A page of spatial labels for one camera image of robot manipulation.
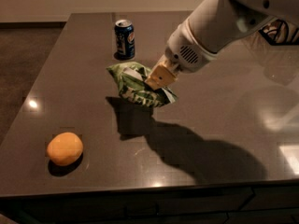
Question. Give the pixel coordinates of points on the green jalapeno chip bag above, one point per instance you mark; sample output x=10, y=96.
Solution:
x=130, y=79

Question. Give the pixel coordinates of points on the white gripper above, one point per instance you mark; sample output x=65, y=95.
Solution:
x=184, y=50

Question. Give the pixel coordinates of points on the blue soda can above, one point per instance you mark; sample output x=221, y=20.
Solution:
x=125, y=39

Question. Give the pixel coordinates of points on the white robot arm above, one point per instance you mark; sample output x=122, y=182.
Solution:
x=212, y=26

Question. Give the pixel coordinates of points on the orange fruit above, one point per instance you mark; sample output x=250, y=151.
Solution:
x=64, y=149

